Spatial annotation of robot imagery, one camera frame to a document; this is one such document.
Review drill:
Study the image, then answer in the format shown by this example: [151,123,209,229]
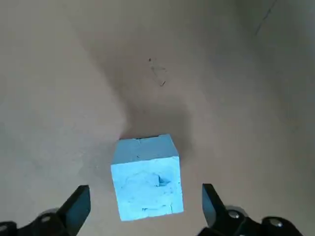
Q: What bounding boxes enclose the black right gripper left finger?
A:
[0,184,91,236]

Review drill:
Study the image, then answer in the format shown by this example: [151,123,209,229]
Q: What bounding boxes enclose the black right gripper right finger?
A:
[200,183,305,236]

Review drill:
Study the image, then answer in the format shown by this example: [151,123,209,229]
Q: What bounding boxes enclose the blue foam block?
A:
[110,133,185,223]

